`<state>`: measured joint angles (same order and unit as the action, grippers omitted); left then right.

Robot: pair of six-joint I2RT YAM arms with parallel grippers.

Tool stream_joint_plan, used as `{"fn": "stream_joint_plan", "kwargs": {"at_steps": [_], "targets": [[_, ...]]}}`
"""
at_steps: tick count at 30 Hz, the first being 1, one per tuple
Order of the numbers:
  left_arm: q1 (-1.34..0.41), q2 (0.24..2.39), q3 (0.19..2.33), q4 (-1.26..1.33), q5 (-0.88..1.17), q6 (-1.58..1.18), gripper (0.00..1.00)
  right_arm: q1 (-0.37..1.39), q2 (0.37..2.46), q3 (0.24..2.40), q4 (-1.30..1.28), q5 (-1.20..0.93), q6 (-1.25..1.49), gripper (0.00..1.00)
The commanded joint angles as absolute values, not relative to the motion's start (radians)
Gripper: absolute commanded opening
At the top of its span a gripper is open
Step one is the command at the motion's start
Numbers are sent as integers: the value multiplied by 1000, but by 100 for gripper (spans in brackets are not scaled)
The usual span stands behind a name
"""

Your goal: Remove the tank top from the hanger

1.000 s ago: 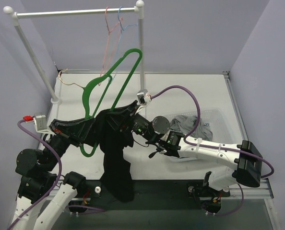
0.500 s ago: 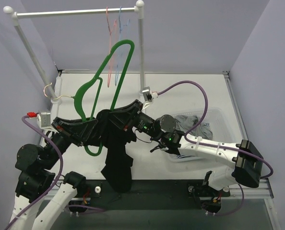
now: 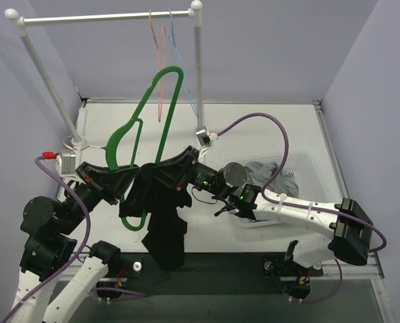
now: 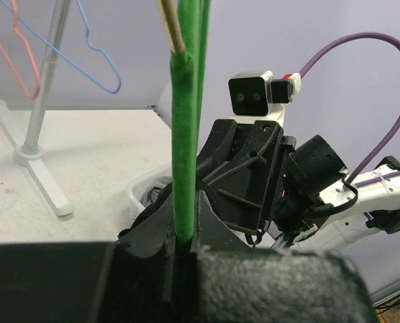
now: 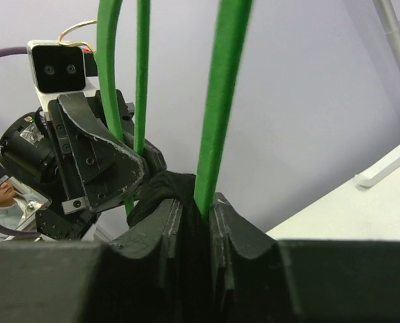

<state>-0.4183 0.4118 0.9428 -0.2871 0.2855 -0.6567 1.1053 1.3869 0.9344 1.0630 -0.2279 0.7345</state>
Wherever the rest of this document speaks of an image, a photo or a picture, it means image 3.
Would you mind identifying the black garment with green stripe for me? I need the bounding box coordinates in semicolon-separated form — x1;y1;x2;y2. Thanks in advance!
119;164;192;271

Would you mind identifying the copper wire hanger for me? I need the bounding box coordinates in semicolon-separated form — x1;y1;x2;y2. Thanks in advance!
62;135;105;151

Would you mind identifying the light blue wire hanger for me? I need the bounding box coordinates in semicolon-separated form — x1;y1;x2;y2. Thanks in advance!
167;8;199;118

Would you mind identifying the green velvet hanger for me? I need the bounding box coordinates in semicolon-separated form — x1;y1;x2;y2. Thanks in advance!
105;65;185;233

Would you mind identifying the grey tank top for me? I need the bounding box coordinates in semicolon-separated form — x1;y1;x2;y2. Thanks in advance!
243;161;300;199

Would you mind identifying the pink wire hanger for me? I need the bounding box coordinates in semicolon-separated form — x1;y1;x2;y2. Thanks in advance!
149;11;167;122

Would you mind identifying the blue white striped tank top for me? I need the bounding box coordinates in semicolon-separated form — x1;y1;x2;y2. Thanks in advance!
246;164;299;198

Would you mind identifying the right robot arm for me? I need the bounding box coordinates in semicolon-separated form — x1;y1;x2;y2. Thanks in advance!
152;146;373;275

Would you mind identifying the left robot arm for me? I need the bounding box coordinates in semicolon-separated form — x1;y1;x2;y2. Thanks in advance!
3;156;140;322

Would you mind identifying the white plastic laundry basket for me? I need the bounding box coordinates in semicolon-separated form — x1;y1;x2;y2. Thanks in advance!
225;151;323;229

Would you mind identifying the white clothes rack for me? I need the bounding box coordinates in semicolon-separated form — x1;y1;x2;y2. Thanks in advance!
3;0;208;179

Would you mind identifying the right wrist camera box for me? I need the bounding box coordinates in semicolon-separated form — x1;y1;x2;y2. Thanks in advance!
195;127;219;159

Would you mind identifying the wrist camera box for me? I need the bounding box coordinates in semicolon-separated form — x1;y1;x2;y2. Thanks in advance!
195;127;219;159
42;150;79;180

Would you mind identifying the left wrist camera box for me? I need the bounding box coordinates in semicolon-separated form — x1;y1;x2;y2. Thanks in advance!
42;150;79;180

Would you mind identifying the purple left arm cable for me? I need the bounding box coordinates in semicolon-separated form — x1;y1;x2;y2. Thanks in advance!
0;155;147;323

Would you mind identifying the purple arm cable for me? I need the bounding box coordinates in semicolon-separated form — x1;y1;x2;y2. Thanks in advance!
216;112;389;303
0;155;147;323

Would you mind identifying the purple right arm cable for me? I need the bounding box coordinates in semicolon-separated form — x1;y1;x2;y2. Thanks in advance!
216;112;389;303

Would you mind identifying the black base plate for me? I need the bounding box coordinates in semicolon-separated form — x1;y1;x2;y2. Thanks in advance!
98;252;323;296

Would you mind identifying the aluminium table frame rail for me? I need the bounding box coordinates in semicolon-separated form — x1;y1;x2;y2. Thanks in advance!
21;99;386;283

